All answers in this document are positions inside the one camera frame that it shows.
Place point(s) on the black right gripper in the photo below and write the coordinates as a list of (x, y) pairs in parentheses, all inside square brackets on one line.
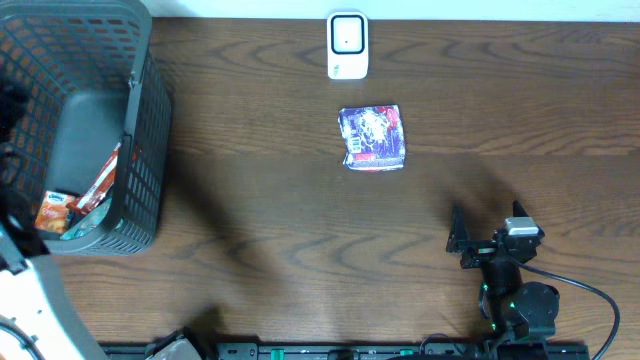
[(459, 241)]

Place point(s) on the purple snack bag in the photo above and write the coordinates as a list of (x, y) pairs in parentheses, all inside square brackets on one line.
[(374, 138)]

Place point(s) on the green wet wipes pack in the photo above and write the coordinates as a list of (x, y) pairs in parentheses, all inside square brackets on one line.
[(88, 222)]

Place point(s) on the red-brown snack bar wrapper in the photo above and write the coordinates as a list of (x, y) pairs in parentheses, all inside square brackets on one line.
[(92, 198)]

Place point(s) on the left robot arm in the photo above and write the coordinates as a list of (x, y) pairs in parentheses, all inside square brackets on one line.
[(38, 320)]

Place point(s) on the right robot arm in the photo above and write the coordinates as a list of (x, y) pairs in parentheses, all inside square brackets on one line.
[(522, 313)]

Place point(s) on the white barcode scanner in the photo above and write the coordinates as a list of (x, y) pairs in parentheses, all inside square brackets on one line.
[(347, 45)]

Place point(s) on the grey plastic mesh basket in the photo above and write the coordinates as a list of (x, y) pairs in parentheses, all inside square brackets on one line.
[(93, 91)]

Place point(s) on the orange tissue pack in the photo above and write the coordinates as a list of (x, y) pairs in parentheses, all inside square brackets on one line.
[(54, 216)]

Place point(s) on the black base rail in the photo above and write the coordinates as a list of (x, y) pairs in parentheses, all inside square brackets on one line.
[(438, 349)]

